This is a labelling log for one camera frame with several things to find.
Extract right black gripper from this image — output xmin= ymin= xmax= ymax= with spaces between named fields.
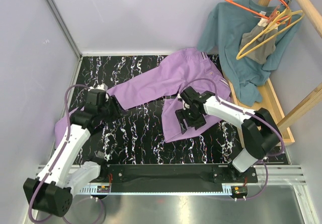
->
xmin=175 ymin=106 xmax=206 ymax=134

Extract purple trousers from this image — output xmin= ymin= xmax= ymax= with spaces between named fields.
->
xmin=54 ymin=47 xmax=232 ymax=146

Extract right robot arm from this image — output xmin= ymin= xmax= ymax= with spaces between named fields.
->
xmin=176 ymin=87 xmax=283 ymax=182

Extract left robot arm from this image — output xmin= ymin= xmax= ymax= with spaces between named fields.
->
xmin=23 ymin=84 xmax=122 ymax=219

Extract yellow plastic hanger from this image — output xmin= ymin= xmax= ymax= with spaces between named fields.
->
xmin=236 ymin=9 xmax=304 ymax=64

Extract wooden clothes rack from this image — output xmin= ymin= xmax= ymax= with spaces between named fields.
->
xmin=222 ymin=0 xmax=322 ymax=148

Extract grey beige cloth bag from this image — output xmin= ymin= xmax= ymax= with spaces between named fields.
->
xmin=236 ymin=19 xmax=278 ymax=64

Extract teal t-shirt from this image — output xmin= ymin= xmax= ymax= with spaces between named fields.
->
xmin=197 ymin=0 xmax=301 ymax=107

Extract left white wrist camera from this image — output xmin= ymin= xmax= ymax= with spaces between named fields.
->
xmin=95 ymin=84 xmax=108 ymax=92

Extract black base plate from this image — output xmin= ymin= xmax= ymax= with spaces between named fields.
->
xmin=108 ymin=164 xmax=258 ymax=194

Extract aluminium frame rail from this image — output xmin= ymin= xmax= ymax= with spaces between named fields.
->
xmin=45 ymin=0 xmax=82 ymax=59

